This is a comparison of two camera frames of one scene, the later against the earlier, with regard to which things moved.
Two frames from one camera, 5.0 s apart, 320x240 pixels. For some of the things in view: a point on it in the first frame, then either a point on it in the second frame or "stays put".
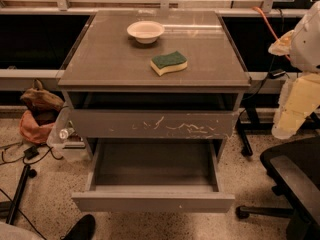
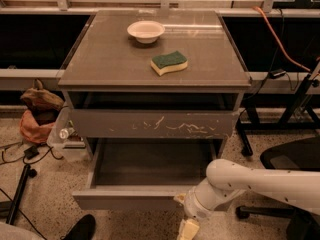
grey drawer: x=155 y=176 stays put
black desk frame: x=250 y=119 stays put
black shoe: x=84 y=229 stays put
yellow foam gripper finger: x=303 y=97 to x=188 y=230
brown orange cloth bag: x=37 y=121 stays put
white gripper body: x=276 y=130 to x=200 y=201
